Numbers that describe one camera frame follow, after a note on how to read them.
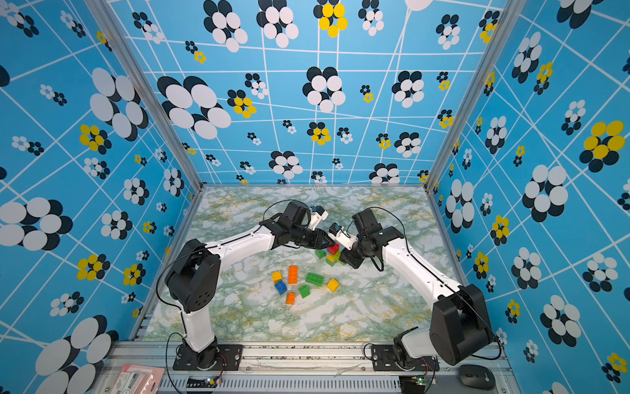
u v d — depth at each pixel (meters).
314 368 0.72
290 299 0.84
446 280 0.46
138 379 0.69
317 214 0.81
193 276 0.49
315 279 0.89
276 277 0.87
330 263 0.92
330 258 0.89
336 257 0.86
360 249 0.69
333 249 0.88
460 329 0.41
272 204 1.15
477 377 0.68
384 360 0.72
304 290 0.87
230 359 0.74
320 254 0.94
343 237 0.75
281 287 0.86
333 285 0.87
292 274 0.90
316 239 0.77
